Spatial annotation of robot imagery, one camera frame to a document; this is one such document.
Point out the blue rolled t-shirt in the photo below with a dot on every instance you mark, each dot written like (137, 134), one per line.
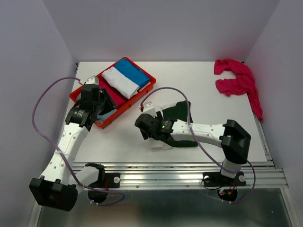
(132, 72)

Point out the grey rolled t-shirt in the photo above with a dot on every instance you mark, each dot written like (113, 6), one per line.
(102, 118)

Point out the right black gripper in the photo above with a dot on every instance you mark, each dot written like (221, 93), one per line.
(159, 116)

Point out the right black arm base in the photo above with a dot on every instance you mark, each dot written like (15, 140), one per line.
(215, 180)

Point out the white rolled t-shirt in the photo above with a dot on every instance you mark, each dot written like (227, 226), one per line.
(120, 82)

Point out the magenta crumpled t-shirt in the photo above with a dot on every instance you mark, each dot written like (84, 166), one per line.
(243, 83)

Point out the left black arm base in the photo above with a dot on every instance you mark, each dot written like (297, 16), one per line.
(111, 179)

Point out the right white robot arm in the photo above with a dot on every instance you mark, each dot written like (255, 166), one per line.
(230, 137)

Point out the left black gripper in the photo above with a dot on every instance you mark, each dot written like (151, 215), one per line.
(110, 105)

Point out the magenta rolled t-shirt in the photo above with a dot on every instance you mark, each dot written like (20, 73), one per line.
(116, 96)

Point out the cream and green t-shirt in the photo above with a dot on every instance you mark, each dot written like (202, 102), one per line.
(173, 111)

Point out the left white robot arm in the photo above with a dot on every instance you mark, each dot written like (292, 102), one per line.
(58, 186)

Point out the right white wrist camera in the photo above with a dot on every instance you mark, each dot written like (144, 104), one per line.
(149, 108)

